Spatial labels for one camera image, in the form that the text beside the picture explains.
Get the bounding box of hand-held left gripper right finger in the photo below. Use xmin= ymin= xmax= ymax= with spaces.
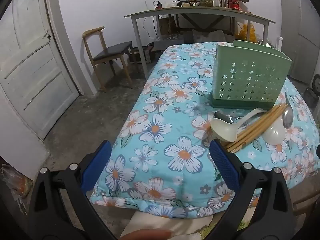
xmin=202 ymin=139 xmax=303 ymax=240

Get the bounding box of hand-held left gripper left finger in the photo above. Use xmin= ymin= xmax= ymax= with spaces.
xmin=27 ymin=140 xmax=118 ymax=240

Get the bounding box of cream plastic ladle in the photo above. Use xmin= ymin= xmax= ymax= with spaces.
xmin=210 ymin=107 xmax=266 ymax=142

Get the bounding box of bundle of wooden chopsticks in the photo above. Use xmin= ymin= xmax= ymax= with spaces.
xmin=224 ymin=102 xmax=288 ymax=153

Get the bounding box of metal spoon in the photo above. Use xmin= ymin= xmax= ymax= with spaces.
xmin=282 ymin=92 xmax=293 ymax=128
xmin=214 ymin=111 xmax=247 ymax=124

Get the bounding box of white soup spoon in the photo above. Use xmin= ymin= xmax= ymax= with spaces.
xmin=262 ymin=121 xmax=286 ymax=145

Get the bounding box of green plastic utensil holder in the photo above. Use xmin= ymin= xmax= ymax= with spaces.
xmin=209 ymin=40 xmax=293 ymax=110

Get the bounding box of person's left hand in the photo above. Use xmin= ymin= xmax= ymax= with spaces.
xmin=119 ymin=230 xmax=172 ymax=240

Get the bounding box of blue floral blanket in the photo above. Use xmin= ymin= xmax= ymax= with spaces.
xmin=91 ymin=41 xmax=320 ymax=218

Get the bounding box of orange plastic bag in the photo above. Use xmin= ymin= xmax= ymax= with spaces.
xmin=0 ymin=164 xmax=33 ymax=198

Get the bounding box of dark round cooker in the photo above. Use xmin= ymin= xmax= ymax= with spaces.
xmin=305 ymin=87 xmax=320 ymax=108

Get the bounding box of wooden chair with black seat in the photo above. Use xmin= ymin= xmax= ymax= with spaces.
xmin=82 ymin=26 xmax=133 ymax=92

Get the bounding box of white panel door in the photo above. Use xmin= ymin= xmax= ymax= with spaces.
xmin=0 ymin=0 xmax=81 ymax=140

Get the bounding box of grey sack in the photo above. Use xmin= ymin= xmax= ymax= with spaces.
xmin=192 ymin=29 xmax=225 ymax=43

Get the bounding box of yellow plastic bag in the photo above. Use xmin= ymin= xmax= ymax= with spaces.
xmin=236 ymin=22 xmax=258 ymax=43

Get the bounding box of grey box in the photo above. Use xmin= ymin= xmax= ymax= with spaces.
xmin=153 ymin=34 xmax=185 ymax=52

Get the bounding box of cardboard box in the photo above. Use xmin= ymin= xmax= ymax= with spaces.
xmin=159 ymin=17 xmax=179 ymax=34

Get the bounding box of grey refrigerator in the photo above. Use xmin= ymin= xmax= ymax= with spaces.
xmin=279 ymin=0 xmax=320 ymax=84

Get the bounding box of long wooden top table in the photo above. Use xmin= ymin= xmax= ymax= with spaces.
xmin=124 ymin=6 xmax=276 ymax=80

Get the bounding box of brown wooden frame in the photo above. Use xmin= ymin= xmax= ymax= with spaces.
xmin=292 ymin=192 xmax=320 ymax=217

